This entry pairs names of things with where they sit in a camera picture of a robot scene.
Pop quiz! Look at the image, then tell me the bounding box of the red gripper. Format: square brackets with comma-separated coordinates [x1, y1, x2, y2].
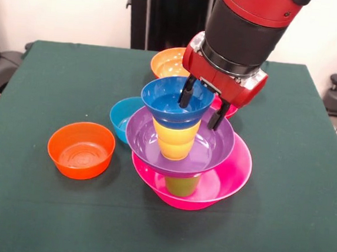
[176, 29, 272, 136]

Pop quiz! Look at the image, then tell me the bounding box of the dark blue bowl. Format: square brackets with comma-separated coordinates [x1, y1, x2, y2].
[138, 73, 216, 133]

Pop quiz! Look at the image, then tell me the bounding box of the large purple bowl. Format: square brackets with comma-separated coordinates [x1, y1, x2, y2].
[122, 98, 239, 182]

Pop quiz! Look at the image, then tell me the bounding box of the yellow cup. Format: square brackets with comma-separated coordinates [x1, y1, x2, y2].
[149, 117, 201, 163]

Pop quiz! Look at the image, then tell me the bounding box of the large pink bowl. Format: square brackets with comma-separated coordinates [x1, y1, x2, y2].
[127, 124, 256, 216]

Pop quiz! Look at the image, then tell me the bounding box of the light blue bowl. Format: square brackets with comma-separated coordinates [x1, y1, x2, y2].
[107, 94, 145, 145]

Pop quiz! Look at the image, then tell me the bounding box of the green cup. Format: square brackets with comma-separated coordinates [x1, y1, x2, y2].
[162, 172, 202, 199]

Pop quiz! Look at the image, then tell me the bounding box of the small red bowl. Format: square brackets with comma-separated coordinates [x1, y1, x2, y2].
[209, 95, 241, 120]

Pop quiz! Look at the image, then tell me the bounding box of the large orange bowl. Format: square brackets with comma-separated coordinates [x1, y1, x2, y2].
[149, 44, 192, 82]

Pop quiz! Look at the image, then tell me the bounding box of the dark green table cloth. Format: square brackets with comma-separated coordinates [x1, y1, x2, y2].
[0, 36, 337, 252]

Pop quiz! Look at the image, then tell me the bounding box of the small orange-red bowl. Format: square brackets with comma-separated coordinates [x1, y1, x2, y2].
[44, 118, 118, 183]

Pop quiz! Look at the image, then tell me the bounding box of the black stand base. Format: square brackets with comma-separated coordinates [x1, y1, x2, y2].
[0, 49, 25, 95]

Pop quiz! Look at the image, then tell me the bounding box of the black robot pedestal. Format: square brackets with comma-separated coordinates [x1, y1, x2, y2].
[122, 0, 221, 57]

